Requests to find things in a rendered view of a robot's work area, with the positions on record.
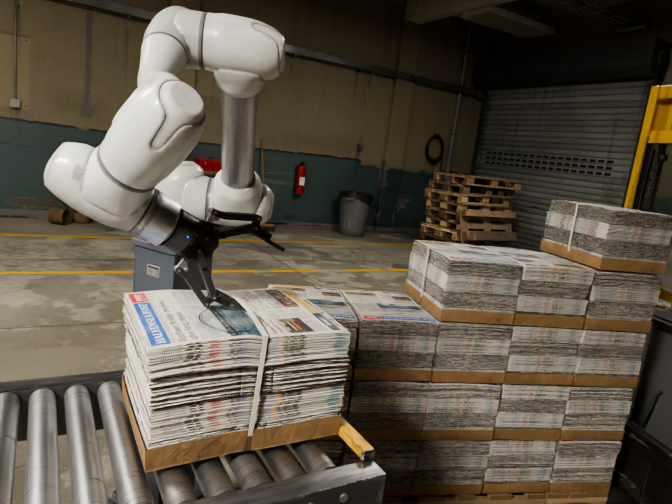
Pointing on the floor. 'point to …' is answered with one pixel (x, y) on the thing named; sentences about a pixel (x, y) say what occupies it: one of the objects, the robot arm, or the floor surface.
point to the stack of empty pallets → (466, 184)
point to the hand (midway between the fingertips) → (259, 275)
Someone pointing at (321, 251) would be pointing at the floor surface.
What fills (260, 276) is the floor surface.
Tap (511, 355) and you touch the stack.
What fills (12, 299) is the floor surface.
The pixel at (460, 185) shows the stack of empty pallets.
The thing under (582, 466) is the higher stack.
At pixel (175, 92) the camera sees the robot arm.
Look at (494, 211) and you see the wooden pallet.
